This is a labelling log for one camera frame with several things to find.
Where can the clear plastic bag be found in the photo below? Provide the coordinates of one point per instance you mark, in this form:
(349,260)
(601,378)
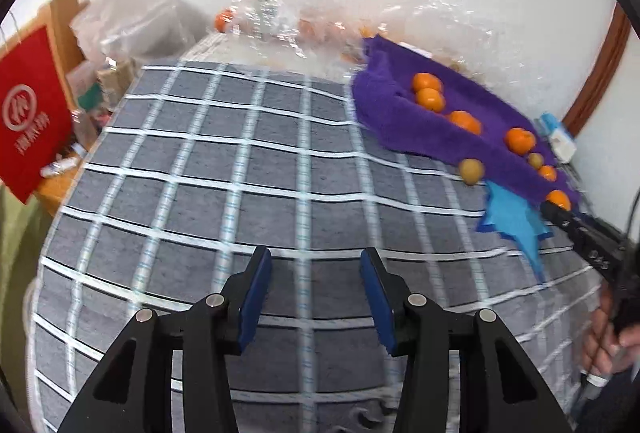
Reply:
(324,38)

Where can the white blue tissue pack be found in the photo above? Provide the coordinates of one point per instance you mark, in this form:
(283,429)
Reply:
(561,143)

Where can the wooden door frame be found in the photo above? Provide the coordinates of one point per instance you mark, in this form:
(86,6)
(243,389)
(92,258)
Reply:
(602,73)

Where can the yellow-green round fruit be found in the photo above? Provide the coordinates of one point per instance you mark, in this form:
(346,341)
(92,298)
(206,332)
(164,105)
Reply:
(471,171)

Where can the orange mandarin group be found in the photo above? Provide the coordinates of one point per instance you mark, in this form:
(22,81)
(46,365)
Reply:
(548,172)

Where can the purple towel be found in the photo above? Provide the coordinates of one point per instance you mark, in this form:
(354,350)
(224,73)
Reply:
(385,104)

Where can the cardboard box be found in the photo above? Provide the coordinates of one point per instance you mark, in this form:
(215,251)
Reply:
(66,56)

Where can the orange mandarin with stem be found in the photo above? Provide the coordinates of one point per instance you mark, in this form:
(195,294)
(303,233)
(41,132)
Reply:
(424,80)

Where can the red paper bag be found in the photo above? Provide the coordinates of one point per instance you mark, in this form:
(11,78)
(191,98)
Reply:
(35,120)

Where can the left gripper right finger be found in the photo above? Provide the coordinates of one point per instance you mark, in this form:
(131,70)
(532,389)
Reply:
(501,390)

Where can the large orange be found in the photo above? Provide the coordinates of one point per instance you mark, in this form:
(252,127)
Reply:
(520,141)

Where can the yellow-green small fruit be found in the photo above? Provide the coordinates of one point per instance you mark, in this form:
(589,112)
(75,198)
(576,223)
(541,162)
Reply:
(535,160)

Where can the grey checked table cloth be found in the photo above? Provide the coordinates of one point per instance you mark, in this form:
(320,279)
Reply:
(205,161)

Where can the blue star felt mat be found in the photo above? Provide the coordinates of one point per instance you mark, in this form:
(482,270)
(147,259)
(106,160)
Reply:
(515,219)

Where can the grey plastic bag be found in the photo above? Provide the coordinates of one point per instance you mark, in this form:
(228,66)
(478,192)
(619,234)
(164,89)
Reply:
(141,30)

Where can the small orange mandarin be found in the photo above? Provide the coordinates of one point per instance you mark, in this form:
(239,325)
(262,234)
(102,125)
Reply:
(560,199)

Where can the right hand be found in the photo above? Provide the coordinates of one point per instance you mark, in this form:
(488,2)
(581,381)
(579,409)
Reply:
(604,351)

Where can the small orange kumquat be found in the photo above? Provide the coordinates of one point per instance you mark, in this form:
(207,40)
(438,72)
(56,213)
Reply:
(431,99)

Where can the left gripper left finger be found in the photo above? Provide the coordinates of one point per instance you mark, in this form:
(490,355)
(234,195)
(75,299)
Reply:
(130,389)

